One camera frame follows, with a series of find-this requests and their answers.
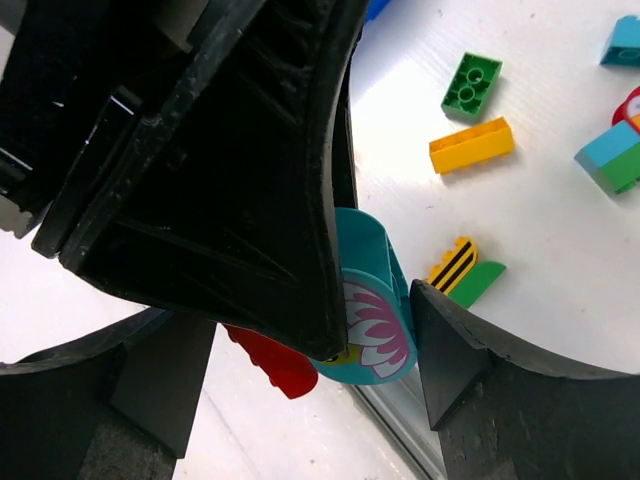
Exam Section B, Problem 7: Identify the teal flower print lego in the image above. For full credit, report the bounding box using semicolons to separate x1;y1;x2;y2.
312;207;417;386

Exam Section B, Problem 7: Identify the yellow black striped lego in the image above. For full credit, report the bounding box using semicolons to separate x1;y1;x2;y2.
426;237;478;295

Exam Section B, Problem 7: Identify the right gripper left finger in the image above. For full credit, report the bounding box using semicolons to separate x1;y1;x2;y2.
1;0;368;361

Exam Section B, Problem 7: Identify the yellow long lego brick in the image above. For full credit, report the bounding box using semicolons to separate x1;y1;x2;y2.
429;117;515;175

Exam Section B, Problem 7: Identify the aluminium rail frame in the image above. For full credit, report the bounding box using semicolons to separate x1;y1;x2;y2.
350;367;447;479

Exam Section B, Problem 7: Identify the blue compartment tray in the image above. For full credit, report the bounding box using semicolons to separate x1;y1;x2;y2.
365;0;390;22

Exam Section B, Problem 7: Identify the green two-stud lego brick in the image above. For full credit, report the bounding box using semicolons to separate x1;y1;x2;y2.
440;52;503;123

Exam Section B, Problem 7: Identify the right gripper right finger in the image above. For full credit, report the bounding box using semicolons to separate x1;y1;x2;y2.
410;280;639;479

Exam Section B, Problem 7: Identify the teal and green lego stack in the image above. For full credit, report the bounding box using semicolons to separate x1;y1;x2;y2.
600;15;640;67

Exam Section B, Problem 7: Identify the teal green number lego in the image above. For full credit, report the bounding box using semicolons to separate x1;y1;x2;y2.
574;121;639;195

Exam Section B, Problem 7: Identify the red flower print lego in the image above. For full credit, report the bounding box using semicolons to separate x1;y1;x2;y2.
611;87;640;132

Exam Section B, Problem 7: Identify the green curved lego piece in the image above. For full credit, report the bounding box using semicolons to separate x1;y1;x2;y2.
449;261;506;309

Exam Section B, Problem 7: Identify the red stepped lego piece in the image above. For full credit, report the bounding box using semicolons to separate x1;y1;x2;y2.
224;324;319;400

